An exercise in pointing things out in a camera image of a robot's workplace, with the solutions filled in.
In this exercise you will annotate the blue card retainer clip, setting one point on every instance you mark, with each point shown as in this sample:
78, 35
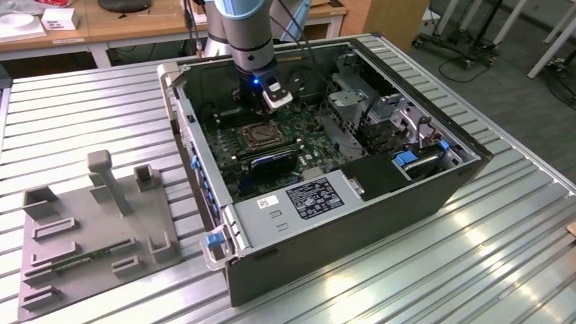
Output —
195, 163

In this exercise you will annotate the silver power supply unit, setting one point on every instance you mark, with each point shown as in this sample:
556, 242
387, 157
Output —
270, 229

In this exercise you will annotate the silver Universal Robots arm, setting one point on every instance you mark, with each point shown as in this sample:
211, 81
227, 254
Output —
252, 44

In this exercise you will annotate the wooden cabinet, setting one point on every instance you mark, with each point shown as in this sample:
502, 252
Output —
396, 20

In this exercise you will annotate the silver drive cage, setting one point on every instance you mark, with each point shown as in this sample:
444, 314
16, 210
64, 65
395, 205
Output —
347, 98

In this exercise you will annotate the white cardboard box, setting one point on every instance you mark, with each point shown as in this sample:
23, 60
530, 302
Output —
60, 18

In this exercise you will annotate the red packet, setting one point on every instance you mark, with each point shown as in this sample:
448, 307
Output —
54, 2

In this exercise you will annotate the green RAM stick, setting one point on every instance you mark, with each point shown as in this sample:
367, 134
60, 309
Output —
76, 261

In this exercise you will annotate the green motherboard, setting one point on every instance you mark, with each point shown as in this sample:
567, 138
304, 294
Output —
311, 128

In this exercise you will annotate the blue case latch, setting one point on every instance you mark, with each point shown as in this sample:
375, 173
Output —
215, 241

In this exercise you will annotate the wooden desk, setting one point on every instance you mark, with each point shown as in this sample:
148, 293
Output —
135, 23

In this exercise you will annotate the silver chipset heatsink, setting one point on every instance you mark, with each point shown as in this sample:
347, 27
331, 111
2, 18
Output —
312, 173

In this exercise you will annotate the CPU socket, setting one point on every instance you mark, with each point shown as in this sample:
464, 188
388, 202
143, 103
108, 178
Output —
250, 146

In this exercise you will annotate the black round base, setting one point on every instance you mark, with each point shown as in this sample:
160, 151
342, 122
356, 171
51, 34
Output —
123, 5

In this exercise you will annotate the brown block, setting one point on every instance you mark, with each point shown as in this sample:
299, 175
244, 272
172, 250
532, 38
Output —
572, 233

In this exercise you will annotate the silver CPU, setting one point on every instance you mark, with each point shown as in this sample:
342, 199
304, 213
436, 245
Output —
262, 135

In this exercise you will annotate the open dark grey PC case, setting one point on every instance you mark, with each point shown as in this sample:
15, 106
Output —
315, 263

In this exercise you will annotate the black plastic shroud box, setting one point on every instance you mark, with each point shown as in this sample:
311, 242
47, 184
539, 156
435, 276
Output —
374, 179

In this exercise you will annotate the grey parts rack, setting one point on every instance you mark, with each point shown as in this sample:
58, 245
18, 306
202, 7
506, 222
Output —
90, 229

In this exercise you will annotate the white desk frame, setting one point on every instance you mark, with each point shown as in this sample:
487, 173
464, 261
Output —
552, 50

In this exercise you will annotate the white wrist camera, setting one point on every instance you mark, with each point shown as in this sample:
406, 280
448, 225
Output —
276, 92

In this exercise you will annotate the small blue clip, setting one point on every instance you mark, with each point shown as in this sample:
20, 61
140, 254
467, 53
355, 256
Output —
444, 146

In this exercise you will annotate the white bowl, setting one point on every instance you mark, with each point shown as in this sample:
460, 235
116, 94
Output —
18, 23

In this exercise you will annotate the black wheeled stand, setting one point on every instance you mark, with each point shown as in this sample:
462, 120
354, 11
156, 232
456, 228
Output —
479, 47

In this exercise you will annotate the silver drive latch bracket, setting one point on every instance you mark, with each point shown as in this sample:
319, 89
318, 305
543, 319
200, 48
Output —
426, 131

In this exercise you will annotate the black fan shroud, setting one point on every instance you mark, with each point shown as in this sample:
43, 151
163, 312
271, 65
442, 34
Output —
272, 165

